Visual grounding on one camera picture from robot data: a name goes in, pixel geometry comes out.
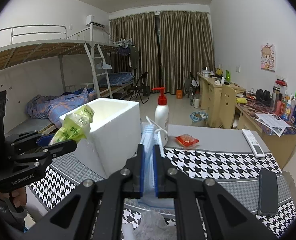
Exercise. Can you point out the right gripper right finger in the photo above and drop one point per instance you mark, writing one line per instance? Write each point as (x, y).
(203, 208)

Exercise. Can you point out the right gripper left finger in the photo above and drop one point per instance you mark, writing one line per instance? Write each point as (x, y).
(94, 210)

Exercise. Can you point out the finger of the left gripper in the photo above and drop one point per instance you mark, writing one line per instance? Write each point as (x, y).
(53, 151)
(28, 140)

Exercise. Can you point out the green tissue pack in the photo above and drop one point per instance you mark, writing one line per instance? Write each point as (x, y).
(76, 126)

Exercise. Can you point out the blue face mask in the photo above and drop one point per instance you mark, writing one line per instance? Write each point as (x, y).
(151, 136)

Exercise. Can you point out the left hand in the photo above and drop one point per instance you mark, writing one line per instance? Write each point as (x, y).
(19, 197)

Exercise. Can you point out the blue plaid quilt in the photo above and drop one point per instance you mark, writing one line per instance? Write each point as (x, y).
(52, 107)

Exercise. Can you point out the houndstooth table cloth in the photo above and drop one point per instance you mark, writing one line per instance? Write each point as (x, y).
(238, 173)

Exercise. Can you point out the black smartphone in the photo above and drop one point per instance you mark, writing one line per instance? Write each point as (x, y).
(268, 200)

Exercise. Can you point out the red snack packet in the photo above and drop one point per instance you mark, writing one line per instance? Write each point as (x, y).
(186, 141)

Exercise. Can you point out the white foam box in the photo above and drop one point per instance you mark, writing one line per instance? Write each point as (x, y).
(113, 138)

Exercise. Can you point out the white remote control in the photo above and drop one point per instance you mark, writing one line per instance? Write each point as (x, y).
(253, 143)

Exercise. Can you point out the blue trash bin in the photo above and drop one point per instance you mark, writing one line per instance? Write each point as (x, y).
(199, 118)

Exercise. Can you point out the metal bunk bed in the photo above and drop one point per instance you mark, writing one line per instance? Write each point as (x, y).
(43, 59)

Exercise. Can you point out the white red pump bottle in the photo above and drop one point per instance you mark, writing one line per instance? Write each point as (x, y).
(162, 114)

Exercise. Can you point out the wooden desk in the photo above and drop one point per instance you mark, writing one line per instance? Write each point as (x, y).
(282, 147)

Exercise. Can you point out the white paper sheets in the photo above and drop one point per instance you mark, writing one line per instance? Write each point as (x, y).
(273, 122)

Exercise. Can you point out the orange box on floor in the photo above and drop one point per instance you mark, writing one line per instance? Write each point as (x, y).
(179, 94)

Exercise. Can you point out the wooden smiley chair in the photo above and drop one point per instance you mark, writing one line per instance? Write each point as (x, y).
(227, 106)

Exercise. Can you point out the black folding chair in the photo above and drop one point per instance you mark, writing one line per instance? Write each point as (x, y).
(140, 89)

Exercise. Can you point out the white air conditioner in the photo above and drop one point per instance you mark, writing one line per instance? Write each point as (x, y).
(91, 20)

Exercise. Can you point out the brown curtains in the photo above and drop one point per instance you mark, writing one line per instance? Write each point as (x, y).
(171, 45)

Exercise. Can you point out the anime girl poster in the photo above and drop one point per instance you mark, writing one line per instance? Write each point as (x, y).
(268, 57)

